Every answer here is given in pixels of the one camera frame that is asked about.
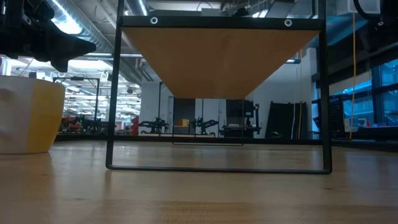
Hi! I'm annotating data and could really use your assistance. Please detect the black leaning panels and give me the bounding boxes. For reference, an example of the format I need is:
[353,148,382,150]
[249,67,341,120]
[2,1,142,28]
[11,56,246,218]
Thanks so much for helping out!
[265,101,308,140]

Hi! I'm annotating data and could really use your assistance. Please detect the red object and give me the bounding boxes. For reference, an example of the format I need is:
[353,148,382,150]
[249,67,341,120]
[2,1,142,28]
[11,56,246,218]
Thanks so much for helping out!
[130,116,140,136]

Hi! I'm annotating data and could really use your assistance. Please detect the wooden shelf with black frame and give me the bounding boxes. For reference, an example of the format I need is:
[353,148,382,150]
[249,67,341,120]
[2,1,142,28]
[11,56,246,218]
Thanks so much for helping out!
[104,0,333,175]

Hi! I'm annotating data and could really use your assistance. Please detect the black pegboard rack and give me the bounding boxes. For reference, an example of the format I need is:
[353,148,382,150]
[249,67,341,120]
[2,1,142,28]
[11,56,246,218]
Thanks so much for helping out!
[312,95,346,140]

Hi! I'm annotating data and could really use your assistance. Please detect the black cabinet with monitor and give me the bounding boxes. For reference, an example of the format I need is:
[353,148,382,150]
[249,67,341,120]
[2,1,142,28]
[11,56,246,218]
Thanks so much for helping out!
[222,99,262,138]

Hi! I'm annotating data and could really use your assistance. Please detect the dark grey cabinet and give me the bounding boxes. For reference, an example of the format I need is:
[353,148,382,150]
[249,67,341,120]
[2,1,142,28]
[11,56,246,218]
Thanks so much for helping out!
[173,98,196,134]

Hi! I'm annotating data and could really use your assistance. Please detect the black tall stand frame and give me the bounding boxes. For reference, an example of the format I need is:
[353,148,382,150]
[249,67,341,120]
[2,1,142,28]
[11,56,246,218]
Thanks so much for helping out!
[52,77,101,134]

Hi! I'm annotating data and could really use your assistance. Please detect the grey ceiling pipe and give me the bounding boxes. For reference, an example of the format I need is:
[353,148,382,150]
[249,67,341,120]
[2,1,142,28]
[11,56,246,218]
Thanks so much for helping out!
[83,52,144,59]

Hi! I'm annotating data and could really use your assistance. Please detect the yellow and white mug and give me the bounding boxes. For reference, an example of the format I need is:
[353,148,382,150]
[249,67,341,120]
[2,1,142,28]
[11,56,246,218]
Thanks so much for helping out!
[0,75,66,155]

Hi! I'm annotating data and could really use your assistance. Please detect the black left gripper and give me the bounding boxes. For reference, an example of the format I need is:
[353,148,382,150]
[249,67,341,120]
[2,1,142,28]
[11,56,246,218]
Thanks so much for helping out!
[0,18,96,73]

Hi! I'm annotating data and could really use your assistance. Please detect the white ceiling light box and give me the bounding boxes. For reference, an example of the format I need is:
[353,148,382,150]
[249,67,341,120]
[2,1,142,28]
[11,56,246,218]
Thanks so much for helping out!
[337,0,381,16]

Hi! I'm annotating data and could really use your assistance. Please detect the thin yellow wall cable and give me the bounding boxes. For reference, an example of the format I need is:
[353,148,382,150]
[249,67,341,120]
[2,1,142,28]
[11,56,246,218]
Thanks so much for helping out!
[297,49,303,140]

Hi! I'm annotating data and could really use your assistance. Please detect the silver spiral ceiling duct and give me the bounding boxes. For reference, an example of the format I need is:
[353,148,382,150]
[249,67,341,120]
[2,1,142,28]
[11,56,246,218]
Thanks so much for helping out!
[46,0,153,83]

